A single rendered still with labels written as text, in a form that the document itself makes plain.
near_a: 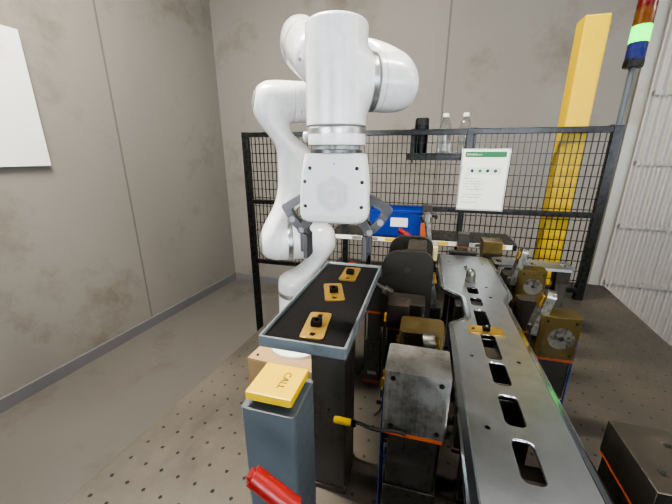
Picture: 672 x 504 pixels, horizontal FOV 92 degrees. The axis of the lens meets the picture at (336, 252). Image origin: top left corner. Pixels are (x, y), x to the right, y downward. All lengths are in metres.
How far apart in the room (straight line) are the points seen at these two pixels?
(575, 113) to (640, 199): 1.40
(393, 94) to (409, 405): 0.46
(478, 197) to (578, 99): 0.59
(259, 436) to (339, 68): 0.46
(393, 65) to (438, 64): 2.58
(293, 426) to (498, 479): 0.30
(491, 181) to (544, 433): 1.36
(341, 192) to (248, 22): 3.34
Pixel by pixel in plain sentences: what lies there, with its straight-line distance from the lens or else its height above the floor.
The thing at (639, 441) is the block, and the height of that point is 1.03.
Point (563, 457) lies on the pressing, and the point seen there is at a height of 1.00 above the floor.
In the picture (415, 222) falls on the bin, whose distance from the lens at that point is 1.66.
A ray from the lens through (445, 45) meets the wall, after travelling 3.10.
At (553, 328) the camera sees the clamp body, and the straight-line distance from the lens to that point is 0.99.
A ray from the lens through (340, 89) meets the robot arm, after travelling 0.46.
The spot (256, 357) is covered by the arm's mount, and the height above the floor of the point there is 0.81.
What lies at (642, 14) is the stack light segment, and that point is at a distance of 2.03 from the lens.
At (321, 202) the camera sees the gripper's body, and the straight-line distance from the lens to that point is 0.47.
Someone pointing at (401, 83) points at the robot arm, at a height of 1.52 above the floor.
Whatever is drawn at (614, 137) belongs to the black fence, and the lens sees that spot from 1.98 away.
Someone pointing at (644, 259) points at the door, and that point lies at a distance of 3.35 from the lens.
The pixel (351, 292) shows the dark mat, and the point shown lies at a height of 1.16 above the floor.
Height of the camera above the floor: 1.43
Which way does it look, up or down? 17 degrees down
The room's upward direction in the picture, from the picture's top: straight up
